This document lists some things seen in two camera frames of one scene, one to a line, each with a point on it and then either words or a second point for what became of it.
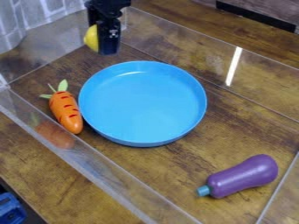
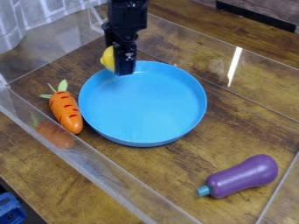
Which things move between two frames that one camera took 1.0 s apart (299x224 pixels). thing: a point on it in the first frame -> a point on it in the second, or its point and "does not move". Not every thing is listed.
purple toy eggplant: x=248 y=175 does not move
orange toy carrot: x=64 y=108 does not move
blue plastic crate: x=13 y=213 does not move
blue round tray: x=142 y=103 does not move
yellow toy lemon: x=91 y=38 -> x=107 y=58
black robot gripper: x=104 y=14 -> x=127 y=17
